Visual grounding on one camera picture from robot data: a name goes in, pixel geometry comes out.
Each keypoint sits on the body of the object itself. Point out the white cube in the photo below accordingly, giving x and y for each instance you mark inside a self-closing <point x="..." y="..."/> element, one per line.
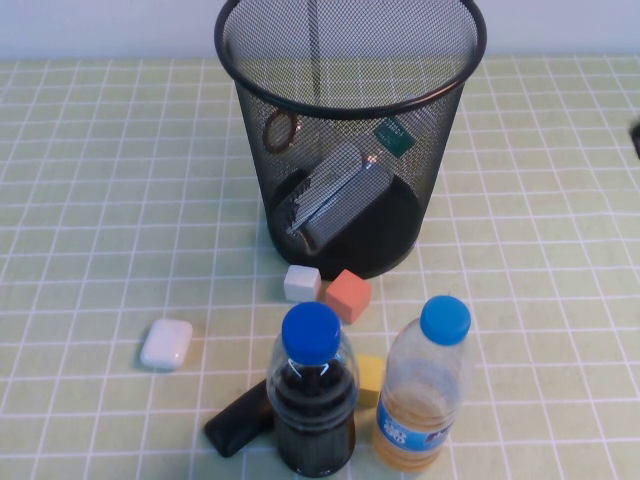
<point x="302" y="284"/>

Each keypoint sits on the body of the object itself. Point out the yellow cube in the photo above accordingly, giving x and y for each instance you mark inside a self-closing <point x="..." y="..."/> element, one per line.
<point x="371" y="377"/>

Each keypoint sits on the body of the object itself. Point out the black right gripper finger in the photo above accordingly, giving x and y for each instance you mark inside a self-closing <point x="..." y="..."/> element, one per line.
<point x="636" y="140"/>

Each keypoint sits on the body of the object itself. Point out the white earbuds case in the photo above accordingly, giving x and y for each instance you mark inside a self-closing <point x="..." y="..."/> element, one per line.
<point x="166" y="345"/>

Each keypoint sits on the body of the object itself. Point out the green checked tablecloth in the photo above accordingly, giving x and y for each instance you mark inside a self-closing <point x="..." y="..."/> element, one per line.
<point x="100" y="150"/>

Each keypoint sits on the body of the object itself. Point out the orange cube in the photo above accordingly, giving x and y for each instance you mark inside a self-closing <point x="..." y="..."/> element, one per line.
<point x="349" y="296"/>

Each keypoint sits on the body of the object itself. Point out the dark liquid bottle blue cap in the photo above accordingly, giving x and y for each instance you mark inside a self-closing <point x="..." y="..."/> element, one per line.
<point x="312" y="400"/>

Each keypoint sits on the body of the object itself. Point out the black mesh wastebasket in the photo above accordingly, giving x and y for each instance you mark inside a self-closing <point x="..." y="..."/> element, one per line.
<point x="350" y="65"/>

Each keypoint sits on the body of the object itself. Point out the clear bottle green label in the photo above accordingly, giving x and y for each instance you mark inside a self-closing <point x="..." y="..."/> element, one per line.
<point x="345" y="200"/>

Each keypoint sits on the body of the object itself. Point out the black rectangular case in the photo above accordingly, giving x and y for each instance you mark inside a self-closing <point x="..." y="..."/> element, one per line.
<point x="237" y="420"/>

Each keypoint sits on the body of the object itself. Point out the small bottle brown residue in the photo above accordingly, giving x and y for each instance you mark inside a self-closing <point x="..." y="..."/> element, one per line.
<point x="279" y="131"/>

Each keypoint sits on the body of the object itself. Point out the yellow liquid bottle blue cap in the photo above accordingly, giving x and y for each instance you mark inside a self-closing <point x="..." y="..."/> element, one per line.
<point x="420" y="400"/>

